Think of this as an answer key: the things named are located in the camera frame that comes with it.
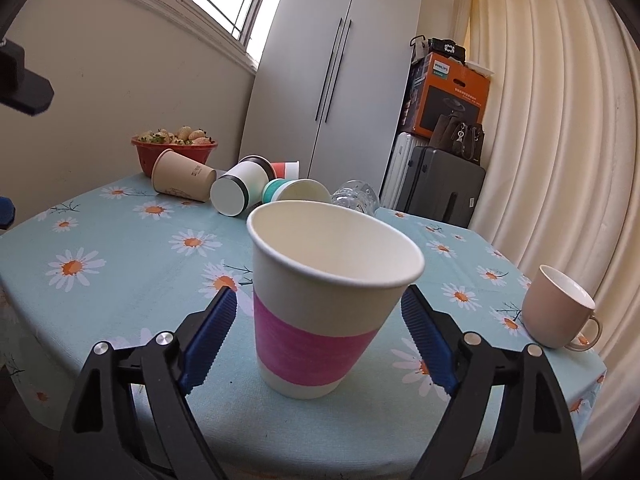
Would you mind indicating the pink banded white paper cup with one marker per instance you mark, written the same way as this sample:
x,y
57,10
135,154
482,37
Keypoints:
x,y
310,345

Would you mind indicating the red plastic basket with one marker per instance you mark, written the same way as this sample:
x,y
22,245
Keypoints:
x,y
145,157

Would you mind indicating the brown handbag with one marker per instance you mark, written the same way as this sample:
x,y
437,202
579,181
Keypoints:
x,y
445,132

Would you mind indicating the beige ceramic mug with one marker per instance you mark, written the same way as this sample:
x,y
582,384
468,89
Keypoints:
x,y
550,310

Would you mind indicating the black bag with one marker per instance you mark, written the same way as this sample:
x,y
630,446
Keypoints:
x,y
445,47

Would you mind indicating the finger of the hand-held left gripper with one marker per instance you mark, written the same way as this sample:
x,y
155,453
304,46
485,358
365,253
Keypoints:
x,y
5,214

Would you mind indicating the pile of pale strawberries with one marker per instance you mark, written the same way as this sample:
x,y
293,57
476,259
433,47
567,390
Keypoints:
x,y
182,134

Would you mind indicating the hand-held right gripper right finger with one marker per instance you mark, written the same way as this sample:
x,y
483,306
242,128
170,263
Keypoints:
x,y
430,347

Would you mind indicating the grey wardrobe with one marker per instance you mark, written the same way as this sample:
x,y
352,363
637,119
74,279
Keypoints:
x,y
300,60

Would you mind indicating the black banded white paper cup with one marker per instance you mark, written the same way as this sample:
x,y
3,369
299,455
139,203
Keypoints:
x,y
229,196

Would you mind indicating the cream curtain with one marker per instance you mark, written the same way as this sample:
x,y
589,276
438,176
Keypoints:
x,y
550,110

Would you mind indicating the red paper cup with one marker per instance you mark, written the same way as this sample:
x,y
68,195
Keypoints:
x,y
287,169

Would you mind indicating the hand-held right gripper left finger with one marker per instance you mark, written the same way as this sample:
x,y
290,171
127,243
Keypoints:
x,y
210,342

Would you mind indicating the teal paper cup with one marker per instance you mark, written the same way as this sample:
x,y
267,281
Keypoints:
x,y
300,191

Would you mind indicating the clear glass cup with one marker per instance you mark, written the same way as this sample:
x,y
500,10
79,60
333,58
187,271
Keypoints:
x,y
355,197

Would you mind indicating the dark grey suitcase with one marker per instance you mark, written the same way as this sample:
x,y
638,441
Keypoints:
x,y
440,185

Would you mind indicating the orange cardboard box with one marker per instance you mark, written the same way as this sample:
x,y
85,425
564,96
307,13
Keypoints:
x,y
450,100

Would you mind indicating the silver suitcase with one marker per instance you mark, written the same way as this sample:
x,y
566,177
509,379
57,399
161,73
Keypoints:
x,y
397,170

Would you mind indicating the brown paper cup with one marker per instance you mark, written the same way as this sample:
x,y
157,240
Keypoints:
x,y
182,175

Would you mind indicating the daisy print blue tablecloth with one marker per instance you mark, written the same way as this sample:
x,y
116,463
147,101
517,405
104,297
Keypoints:
x,y
125,270

